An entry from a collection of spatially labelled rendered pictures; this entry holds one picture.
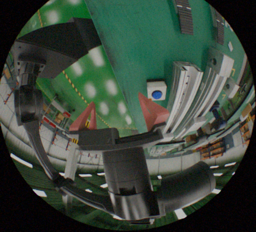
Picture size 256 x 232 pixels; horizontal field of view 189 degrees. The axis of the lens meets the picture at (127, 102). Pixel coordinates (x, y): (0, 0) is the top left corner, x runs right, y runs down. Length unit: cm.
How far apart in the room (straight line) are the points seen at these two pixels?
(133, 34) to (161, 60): 14
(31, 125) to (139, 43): 44
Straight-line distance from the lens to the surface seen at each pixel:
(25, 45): 27
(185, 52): 36
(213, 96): 51
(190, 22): 33
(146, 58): 32
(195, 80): 33
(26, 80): 30
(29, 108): 26
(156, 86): 32
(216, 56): 40
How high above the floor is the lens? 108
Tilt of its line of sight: 40 degrees down
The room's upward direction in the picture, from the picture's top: 170 degrees counter-clockwise
